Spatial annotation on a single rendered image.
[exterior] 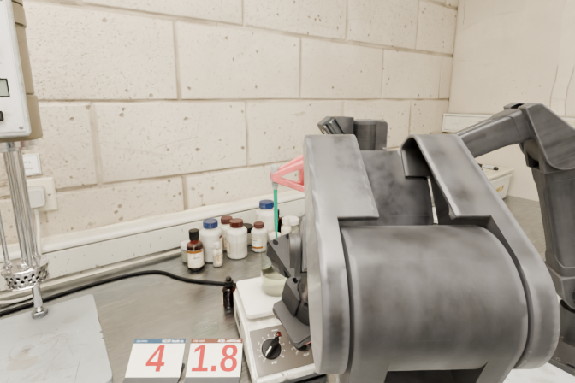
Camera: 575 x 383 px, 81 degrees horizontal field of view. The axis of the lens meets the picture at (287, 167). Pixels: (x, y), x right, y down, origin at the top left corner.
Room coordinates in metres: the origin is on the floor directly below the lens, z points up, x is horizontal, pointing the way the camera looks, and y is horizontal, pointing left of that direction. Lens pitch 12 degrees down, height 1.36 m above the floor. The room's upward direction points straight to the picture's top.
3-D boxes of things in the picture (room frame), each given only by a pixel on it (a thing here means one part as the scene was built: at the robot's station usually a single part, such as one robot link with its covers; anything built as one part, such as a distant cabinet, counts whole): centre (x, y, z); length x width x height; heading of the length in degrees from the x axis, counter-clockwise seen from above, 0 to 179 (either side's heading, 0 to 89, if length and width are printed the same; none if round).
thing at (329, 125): (0.62, -0.08, 1.27); 0.07 x 0.06 x 0.11; 17
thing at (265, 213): (1.04, 0.07, 0.96); 0.07 x 0.07 x 0.13
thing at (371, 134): (0.63, -0.18, 1.26); 0.12 x 0.09 x 0.12; 78
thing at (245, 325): (0.57, 0.02, 0.94); 0.22 x 0.13 x 0.08; 18
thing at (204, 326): (0.59, 0.17, 0.91); 0.06 x 0.06 x 0.02
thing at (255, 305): (0.59, 0.03, 0.98); 0.12 x 0.12 x 0.01; 17
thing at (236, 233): (0.92, 0.15, 0.95); 0.06 x 0.06 x 0.11
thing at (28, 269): (0.54, 0.46, 1.17); 0.07 x 0.07 x 0.25
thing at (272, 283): (0.60, 0.02, 1.03); 0.07 x 0.06 x 0.08; 148
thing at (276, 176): (0.61, -0.01, 1.22); 0.09 x 0.07 x 0.07; 107
